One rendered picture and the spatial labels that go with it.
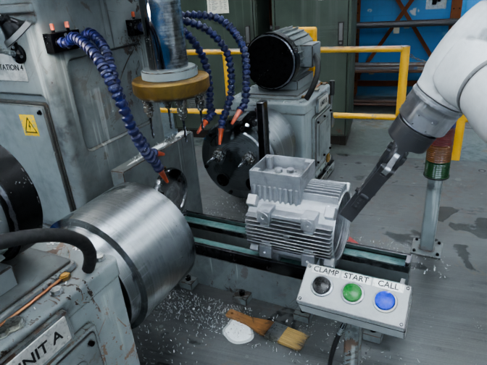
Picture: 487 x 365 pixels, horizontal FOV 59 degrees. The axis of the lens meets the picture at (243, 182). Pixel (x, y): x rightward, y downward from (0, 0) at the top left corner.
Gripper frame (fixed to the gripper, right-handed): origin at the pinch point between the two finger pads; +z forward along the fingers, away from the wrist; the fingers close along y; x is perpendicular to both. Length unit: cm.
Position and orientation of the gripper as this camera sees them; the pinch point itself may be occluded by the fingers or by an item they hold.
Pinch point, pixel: (355, 204)
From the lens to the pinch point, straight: 89.1
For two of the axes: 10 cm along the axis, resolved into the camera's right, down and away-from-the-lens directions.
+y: -4.4, 4.1, -8.0
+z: -3.8, 7.1, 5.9
